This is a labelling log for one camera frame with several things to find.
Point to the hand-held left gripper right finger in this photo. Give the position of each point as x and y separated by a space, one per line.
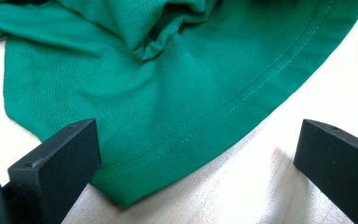
338 161

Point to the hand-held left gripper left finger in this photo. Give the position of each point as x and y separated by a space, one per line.
56 168

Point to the green printed t-shirt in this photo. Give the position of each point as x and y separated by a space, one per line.
167 93

